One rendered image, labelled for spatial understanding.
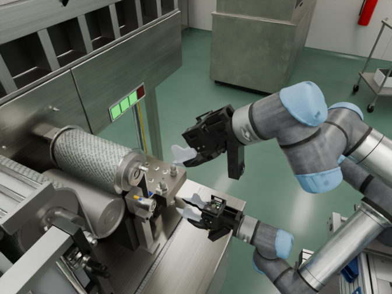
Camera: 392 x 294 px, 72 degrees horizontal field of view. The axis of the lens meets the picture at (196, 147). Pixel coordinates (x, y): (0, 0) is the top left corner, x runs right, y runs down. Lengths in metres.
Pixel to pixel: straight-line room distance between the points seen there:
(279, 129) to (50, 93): 0.73
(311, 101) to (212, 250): 0.74
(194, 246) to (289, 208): 1.43
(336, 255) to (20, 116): 0.96
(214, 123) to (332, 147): 0.22
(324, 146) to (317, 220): 1.91
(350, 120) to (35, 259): 0.60
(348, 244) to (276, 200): 1.58
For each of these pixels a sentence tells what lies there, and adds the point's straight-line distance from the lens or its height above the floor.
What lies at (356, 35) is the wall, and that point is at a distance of 5.13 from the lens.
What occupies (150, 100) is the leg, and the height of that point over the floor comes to 0.93.
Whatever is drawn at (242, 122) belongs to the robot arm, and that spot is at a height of 1.55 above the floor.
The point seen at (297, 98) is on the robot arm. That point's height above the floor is 1.62.
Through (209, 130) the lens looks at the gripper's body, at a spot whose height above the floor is 1.50.
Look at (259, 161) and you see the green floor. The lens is 2.68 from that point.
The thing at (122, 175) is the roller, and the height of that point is 1.28.
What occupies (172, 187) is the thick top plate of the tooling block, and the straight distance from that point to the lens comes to 1.05.
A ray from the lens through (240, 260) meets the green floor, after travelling 2.06.
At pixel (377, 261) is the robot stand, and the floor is 0.73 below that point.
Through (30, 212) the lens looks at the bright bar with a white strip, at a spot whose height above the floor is 1.44.
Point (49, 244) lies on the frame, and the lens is 0.51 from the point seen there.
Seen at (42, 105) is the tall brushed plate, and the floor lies 1.38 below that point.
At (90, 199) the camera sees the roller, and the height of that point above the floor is 1.23.
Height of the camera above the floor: 1.84
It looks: 42 degrees down
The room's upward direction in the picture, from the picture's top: straight up
